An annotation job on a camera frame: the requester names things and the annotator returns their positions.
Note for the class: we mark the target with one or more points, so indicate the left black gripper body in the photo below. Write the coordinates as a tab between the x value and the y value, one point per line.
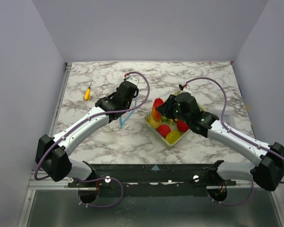
127	107

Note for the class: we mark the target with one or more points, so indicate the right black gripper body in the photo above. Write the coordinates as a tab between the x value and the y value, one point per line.
168	107

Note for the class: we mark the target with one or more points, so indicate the yellow toy pear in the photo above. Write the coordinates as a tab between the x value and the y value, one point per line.
154	124

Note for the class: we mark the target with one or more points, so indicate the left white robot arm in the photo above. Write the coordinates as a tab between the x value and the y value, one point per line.
52	155

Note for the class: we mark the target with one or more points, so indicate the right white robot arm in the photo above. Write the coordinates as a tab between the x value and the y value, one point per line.
265	165

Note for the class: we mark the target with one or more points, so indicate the green toy pepper slice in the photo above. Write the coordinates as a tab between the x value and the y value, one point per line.
163	118

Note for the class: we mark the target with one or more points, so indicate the dark red toy fruit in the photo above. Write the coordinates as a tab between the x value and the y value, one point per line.
182	126

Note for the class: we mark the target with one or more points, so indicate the green perforated plastic basket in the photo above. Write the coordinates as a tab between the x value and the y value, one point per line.
168	119

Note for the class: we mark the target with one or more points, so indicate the yellow green toy pepper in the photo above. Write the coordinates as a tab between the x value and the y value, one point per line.
172	137

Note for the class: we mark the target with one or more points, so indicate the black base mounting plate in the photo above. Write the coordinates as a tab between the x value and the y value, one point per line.
151	180

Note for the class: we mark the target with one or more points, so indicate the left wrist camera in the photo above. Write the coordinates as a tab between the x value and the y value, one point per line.
131	78

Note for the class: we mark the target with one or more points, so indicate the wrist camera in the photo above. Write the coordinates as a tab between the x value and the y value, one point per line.
131	78
184	88

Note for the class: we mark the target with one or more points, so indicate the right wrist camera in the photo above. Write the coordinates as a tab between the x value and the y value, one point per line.
184	88

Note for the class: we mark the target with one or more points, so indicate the yellow handled screwdriver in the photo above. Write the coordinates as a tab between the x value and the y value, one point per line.
88	94

